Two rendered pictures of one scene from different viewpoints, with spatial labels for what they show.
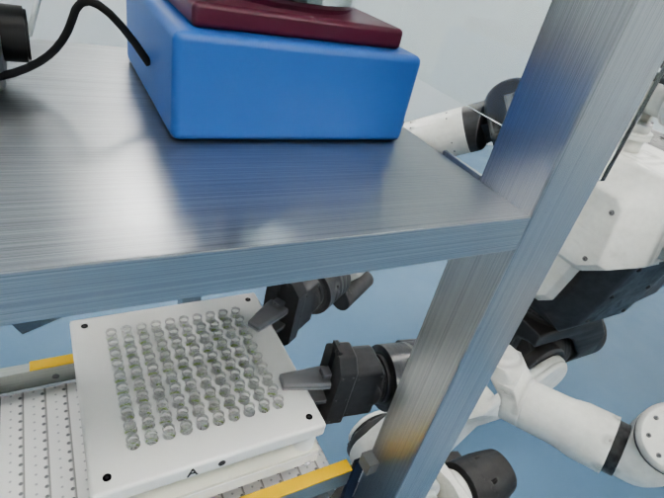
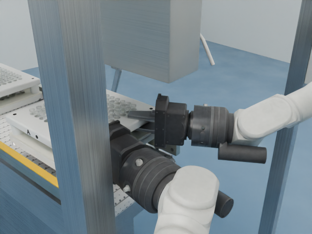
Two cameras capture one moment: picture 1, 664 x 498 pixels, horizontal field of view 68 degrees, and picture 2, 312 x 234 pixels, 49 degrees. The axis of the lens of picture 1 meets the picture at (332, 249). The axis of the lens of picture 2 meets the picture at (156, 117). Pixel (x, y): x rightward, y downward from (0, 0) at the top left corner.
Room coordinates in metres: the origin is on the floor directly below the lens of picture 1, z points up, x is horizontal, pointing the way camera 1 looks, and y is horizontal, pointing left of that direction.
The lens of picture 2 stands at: (0.37, -0.58, 1.35)
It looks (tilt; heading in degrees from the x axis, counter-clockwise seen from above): 28 degrees down; 74
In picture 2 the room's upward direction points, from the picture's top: straight up
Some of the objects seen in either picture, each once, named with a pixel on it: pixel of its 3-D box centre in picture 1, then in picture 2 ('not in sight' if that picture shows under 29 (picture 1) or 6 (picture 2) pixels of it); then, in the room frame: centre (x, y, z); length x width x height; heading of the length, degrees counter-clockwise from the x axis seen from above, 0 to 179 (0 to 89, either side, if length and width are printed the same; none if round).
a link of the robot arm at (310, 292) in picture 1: (298, 293); (184, 124); (0.60, 0.03, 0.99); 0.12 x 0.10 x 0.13; 156
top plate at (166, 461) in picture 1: (192, 374); (84, 115); (0.40, 0.13, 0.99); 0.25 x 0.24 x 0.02; 35
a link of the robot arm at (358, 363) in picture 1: (368, 380); (131, 165); (0.46, -0.09, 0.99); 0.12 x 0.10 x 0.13; 116
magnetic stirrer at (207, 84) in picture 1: (260, 46); not in sight; (0.46, 0.11, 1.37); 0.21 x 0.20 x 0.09; 34
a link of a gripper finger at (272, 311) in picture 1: (267, 313); (142, 113); (0.52, 0.07, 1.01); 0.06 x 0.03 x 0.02; 156
